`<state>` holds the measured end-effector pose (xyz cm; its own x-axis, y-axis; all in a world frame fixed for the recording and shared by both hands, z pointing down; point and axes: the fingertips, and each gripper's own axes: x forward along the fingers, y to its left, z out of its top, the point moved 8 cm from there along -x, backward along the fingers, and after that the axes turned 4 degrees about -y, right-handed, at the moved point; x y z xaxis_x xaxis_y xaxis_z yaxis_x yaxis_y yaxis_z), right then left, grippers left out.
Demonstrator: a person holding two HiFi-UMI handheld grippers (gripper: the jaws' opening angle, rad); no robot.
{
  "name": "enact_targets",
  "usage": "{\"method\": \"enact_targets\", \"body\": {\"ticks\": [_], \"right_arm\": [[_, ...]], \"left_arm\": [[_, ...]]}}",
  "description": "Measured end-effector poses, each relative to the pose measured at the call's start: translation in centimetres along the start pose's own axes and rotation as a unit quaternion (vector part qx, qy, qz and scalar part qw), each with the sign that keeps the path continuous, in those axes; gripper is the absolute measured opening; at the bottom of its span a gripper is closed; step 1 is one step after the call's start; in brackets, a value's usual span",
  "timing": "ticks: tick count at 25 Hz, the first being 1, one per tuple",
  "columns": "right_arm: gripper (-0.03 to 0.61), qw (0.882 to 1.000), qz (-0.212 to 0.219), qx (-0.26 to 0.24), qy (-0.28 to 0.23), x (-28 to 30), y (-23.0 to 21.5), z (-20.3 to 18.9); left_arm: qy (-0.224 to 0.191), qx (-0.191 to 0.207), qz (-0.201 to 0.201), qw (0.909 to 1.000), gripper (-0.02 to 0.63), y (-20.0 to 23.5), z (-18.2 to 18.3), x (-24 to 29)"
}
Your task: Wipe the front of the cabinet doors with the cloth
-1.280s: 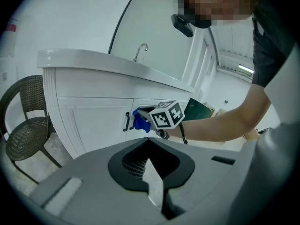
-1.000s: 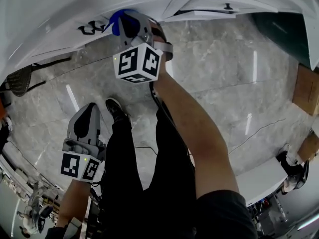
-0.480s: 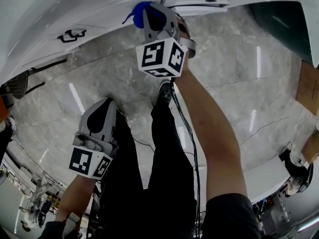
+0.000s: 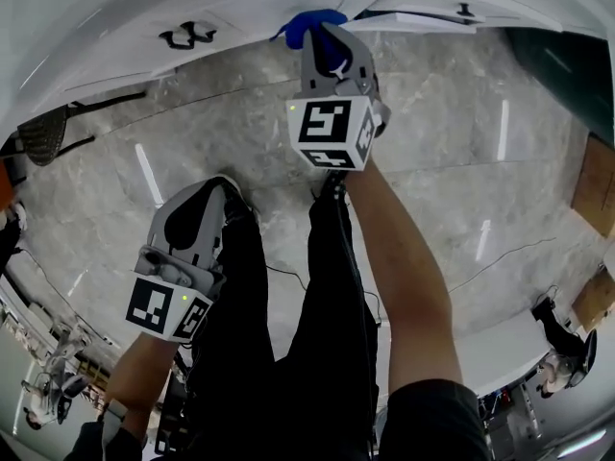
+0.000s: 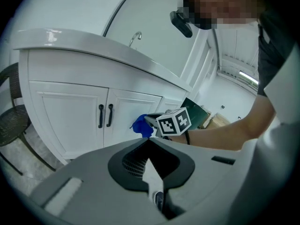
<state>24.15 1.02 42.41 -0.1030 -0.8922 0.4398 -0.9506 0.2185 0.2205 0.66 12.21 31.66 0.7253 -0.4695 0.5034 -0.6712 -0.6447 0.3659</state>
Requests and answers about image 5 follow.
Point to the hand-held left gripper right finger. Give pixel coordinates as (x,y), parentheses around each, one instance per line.
(206,172)

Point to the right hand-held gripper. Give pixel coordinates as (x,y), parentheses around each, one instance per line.
(173,123)

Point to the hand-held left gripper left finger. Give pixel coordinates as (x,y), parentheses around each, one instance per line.
(89,172)

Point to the blue cloth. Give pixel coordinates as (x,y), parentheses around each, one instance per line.
(141,125)

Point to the white cabinet door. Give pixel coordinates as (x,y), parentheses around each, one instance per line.
(68,121)
(126,107)

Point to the person's right forearm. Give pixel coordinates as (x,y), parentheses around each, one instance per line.
(222,132)

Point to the white sink cabinet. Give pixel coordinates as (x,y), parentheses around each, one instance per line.
(58,64)

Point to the dark green board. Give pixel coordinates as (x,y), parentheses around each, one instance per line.
(197,111)

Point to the large brown cardboard box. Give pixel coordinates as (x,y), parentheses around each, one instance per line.
(218,121)

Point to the person's left black shoe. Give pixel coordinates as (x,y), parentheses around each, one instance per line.
(159,199)

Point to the chrome faucet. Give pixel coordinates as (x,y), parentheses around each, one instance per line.
(140,35)

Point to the black mesh chair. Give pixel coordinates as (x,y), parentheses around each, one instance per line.
(14,121)

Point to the white window blind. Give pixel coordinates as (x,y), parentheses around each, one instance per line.
(152,20)

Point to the white ceiling light bar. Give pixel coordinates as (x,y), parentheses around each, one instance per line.
(247,73)

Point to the person's head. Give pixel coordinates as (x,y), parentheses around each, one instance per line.
(222,3)

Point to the person's black shirt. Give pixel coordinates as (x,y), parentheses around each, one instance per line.
(272,55)

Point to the black head camera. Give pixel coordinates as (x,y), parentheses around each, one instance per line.
(182,27)

